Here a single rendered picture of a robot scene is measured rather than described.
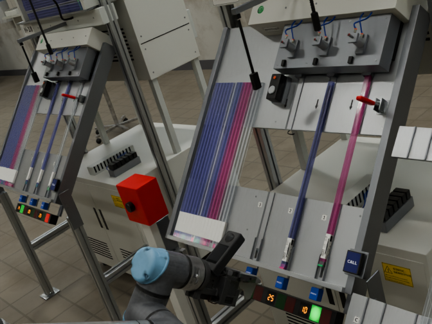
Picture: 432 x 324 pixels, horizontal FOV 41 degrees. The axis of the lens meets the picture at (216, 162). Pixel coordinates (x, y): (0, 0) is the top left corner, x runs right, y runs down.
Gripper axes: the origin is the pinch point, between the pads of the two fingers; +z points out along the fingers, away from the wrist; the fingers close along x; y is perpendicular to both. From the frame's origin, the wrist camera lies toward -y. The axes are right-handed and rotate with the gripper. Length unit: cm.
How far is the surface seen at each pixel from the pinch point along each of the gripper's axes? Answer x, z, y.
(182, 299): -83, 54, 21
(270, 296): -3.2, 10.8, 4.0
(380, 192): 21.0, 10.6, -27.0
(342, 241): 14.8, 9.9, -13.8
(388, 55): 17, 7, -60
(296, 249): 1.9, 9.9, -9.1
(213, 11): -407, 278, -247
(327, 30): -1, 4, -66
